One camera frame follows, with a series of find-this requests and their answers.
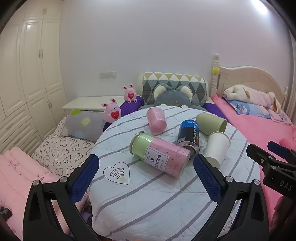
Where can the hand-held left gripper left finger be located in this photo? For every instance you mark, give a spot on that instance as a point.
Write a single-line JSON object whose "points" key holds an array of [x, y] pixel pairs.
{"points": [[84, 177]]}

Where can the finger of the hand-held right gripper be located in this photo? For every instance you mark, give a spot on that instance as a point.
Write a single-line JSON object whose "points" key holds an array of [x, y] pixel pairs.
{"points": [[277, 147], [256, 151]]}

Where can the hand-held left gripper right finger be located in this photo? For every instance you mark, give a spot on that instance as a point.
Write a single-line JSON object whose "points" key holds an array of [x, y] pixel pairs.
{"points": [[208, 179]]}

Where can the white cup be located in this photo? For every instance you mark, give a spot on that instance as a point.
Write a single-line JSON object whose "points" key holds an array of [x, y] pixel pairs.
{"points": [[216, 148]]}

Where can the green cup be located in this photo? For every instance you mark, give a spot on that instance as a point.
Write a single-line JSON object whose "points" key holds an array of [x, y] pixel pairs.
{"points": [[208, 121]]}

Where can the pink cup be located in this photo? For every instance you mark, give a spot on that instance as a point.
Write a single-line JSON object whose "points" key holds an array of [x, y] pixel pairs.
{"points": [[155, 118]]}

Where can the pink plush toy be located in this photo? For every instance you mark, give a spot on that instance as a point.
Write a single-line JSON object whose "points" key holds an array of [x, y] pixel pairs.
{"points": [[288, 142]]}

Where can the pink bed sheet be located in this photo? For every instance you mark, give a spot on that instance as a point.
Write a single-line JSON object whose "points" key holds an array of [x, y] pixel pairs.
{"points": [[252, 129]]}

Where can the heart print bed sheet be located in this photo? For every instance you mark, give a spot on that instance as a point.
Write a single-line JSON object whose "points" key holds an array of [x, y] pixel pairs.
{"points": [[64, 150]]}

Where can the blue cartoon pillow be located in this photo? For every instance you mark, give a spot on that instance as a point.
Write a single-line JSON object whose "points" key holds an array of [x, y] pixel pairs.
{"points": [[247, 107]]}

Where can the blue can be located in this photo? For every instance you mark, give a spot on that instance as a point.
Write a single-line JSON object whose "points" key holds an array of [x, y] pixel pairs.
{"points": [[187, 134]]}

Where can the grey flower pillow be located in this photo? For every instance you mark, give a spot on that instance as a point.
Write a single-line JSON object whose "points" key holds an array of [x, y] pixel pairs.
{"points": [[83, 125]]}

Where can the green and pink canister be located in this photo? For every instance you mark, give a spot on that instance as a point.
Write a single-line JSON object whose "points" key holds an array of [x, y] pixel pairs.
{"points": [[159, 153]]}

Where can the white plush dog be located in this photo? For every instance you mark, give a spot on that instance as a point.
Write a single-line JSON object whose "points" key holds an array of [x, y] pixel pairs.
{"points": [[252, 95]]}

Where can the pink blanket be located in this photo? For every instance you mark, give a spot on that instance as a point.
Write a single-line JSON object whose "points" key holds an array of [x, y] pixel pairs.
{"points": [[16, 176]]}

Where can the large pink rabbit toy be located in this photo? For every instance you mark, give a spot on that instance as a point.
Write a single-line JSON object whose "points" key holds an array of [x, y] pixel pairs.
{"points": [[112, 113]]}

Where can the cream wooden headboard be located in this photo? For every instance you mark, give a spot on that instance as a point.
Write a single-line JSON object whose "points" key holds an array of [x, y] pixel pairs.
{"points": [[249, 77]]}

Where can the white nightstand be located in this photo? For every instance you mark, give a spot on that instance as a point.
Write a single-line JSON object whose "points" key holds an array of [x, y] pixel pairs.
{"points": [[90, 103]]}

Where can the triangle pattern cushion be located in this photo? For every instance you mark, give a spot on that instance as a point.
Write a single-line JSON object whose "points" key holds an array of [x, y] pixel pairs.
{"points": [[196, 85]]}

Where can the grey cat plush cushion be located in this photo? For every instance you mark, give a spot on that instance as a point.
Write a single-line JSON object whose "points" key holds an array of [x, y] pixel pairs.
{"points": [[172, 97]]}

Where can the yellow star sticker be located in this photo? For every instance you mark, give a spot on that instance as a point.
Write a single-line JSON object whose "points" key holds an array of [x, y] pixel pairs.
{"points": [[215, 70]]}

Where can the small pink rabbit toy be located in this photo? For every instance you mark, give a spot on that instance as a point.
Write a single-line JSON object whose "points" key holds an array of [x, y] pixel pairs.
{"points": [[130, 94]]}

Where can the white wardrobe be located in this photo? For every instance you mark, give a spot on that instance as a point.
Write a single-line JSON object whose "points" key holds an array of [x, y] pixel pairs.
{"points": [[25, 81]]}

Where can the wall socket panel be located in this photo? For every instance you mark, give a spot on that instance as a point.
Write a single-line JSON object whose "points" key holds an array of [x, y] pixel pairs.
{"points": [[108, 74]]}

